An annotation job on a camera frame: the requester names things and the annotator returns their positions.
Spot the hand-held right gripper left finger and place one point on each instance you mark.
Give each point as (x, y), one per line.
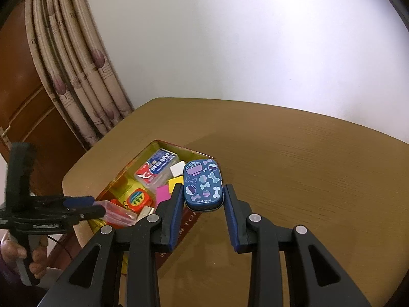
(176, 220)

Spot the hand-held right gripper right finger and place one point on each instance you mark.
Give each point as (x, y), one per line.
(229, 220)

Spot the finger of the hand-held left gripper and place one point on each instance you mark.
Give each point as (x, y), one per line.
(80, 202)
(86, 213)

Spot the dark red toffee tin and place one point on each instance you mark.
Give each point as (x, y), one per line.
(179, 230)

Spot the pink wooden block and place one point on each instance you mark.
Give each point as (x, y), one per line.
(163, 195)

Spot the clear plastic box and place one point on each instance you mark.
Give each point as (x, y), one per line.
(115, 212)

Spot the silver ribbed metal case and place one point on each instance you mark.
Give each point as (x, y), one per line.
(146, 212)

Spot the yellow block with red stripes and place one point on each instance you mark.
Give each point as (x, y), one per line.
(175, 186)

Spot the blue bone-print tin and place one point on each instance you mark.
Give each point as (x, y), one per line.
(203, 185)

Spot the orange block with label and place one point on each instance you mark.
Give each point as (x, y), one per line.
(137, 200)

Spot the person's left hand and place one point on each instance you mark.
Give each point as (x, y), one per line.
(39, 262)

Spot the white block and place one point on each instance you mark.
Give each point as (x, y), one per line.
(177, 169)

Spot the blue and red card pack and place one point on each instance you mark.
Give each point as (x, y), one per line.
(156, 168)

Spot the brown wooden door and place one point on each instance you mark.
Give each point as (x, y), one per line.
(28, 102)

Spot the beige patterned curtain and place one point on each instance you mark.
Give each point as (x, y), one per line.
(80, 70)

